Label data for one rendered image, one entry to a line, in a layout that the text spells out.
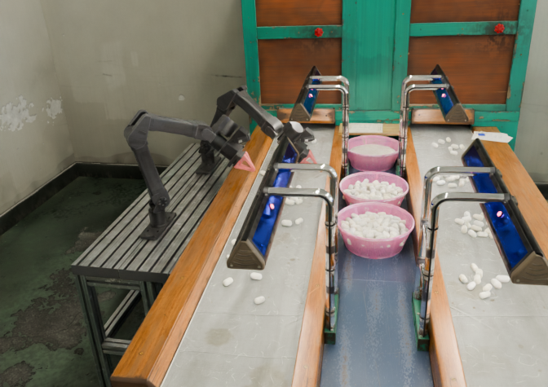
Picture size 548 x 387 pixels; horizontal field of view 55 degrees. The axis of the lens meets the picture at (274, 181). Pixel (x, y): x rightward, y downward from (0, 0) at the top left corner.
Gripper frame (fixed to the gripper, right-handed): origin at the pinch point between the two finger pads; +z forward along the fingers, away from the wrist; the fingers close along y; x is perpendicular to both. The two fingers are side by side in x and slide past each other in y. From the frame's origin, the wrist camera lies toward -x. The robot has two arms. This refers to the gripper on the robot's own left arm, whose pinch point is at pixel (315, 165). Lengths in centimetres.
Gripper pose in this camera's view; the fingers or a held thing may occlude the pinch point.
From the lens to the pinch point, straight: 230.6
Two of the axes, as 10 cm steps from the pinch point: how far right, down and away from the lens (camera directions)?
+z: 7.8, 6.1, 1.5
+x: -6.0, 6.7, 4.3
